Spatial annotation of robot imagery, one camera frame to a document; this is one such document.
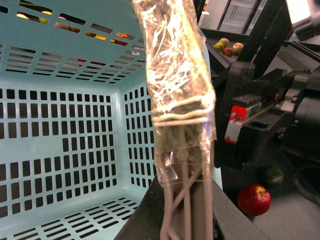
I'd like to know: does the dark green avocado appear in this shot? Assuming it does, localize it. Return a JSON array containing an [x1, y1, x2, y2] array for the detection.
[[262, 166, 284, 189]]

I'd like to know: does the pale apple on side shelf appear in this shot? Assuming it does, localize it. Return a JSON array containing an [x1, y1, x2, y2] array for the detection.
[[232, 42, 244, 55]]

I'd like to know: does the red mango on side shelf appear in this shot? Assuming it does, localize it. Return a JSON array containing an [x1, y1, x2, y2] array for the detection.
[[221, 47, 234, 58]]

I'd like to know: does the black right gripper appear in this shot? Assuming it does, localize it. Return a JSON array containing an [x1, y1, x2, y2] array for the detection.
[[214, 61, 320, 170]]

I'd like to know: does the yellow-green fruit far right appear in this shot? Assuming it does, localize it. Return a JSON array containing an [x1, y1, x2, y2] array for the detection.
[[213, 42, 225, 52]]

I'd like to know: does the red apple near front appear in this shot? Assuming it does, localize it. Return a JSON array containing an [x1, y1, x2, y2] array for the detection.
[[237, 184, 271, 216]]

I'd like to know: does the black metal shelf post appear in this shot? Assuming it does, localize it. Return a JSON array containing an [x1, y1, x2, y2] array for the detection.
[[237, 0, 293, 79]]

